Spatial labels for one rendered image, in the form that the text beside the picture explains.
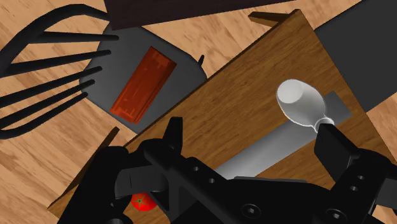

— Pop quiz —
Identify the black spindle-back chair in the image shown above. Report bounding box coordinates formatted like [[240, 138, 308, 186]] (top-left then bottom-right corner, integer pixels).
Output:
[[0, 3, 208, 141]]

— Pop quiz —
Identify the brown wooden table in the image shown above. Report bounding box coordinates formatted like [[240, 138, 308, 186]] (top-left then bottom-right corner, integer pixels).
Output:
[[47, 8, 397, 224]]

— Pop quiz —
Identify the red tomato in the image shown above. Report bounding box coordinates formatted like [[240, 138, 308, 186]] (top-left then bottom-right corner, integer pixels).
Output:
[[130, 192, 158, 213]]

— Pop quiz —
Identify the red-brown box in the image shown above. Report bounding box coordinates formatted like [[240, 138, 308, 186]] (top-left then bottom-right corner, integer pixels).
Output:
[[109, 46, 178, 125]]

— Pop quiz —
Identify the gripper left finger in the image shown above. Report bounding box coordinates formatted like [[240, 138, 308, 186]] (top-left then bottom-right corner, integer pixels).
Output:
[[142, 116, 240, 224]]

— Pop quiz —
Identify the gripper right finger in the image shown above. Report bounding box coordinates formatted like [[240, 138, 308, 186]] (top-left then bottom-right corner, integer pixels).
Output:
[[314, 123, 397, 224]]

